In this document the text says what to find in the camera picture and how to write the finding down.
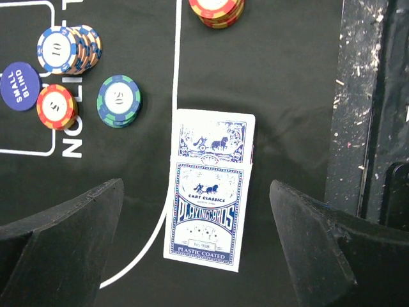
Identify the green chips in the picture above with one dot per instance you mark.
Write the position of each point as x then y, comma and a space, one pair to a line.
118, 102

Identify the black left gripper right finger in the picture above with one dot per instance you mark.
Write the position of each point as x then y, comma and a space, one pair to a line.
337, 259

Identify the orange chips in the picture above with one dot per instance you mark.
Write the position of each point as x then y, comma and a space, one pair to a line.
56, 107

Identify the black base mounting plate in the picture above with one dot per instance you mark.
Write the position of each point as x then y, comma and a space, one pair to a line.
368, 168

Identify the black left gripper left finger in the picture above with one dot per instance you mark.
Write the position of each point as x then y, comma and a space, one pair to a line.
56, 257

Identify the pink chips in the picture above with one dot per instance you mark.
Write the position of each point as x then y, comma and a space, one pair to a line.
69, 50

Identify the blue playing card deck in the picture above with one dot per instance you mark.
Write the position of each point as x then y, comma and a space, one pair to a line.
210, 171

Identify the orange poker chip stack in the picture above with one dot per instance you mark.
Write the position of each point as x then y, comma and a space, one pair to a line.
218, 14

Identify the blue small blind button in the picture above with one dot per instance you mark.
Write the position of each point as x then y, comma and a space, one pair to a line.
20, 86

